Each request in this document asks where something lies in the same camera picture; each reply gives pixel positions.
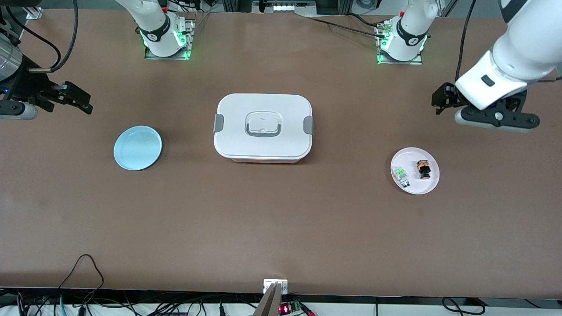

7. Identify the white lidded lunch box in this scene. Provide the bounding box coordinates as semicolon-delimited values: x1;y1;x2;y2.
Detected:
213;93;314;164

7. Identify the light blue round plate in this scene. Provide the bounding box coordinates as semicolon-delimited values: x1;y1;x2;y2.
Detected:
113;126;163;171

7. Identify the pale pink round plate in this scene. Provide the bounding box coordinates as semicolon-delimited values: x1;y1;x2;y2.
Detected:
390;147;440;195

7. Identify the circuit board with red light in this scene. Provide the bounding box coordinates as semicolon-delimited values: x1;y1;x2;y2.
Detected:
279;301;303;316

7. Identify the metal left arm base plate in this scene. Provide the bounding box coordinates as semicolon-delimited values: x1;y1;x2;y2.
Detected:
375;22;424;65

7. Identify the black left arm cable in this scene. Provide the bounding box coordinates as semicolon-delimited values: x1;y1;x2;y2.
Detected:
457;0;478;84

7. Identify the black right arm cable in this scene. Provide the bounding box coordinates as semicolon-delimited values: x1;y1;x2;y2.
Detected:
2;0;80;73

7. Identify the green and white switch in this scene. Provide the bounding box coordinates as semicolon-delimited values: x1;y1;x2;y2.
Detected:
393;166;411;188

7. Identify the black cable to arm base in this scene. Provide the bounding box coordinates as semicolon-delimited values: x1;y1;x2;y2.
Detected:
295;12;389;39

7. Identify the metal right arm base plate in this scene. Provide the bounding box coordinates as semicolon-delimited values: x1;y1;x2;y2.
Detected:
144;13;197;60

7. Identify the black looped table cable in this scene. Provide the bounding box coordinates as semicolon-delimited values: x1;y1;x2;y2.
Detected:
57;254;106;292

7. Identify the black coiled floor cable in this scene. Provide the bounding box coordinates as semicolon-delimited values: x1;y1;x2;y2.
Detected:
441;297;487;316

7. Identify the small metal edge bracket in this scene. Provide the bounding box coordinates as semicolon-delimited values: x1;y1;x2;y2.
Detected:
263;279;288;294

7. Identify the grey camera mount bar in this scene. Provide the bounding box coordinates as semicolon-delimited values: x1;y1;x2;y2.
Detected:
254;282;284;316

